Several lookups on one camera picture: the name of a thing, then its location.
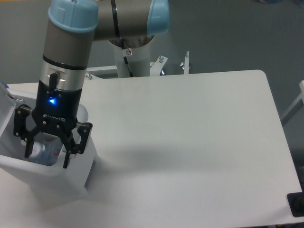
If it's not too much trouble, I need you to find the black clamp at table edge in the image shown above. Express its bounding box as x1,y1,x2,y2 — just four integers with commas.
287,192,304,218

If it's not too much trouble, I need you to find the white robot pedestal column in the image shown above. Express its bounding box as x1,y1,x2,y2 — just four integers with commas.
108,35,154,75

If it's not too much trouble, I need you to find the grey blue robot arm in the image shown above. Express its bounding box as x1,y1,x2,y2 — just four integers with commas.
13,0,170,168

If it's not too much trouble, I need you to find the crushed clear plastic bottle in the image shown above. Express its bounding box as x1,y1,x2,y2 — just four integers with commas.
28,139,63,166

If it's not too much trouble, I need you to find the white frame at right edge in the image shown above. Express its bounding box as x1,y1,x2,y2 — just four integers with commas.
281,80,304,126

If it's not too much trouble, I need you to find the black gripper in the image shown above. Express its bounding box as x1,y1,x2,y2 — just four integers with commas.
13,72,93,169

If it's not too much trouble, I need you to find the white open trash can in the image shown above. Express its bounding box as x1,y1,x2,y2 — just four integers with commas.
0,85,98,198

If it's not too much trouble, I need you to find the white metal base frame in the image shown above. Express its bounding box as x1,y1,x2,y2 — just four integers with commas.
84,51,192,81

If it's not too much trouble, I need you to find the black cable on pedestal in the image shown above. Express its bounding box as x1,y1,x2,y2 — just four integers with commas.
120,38,134,77

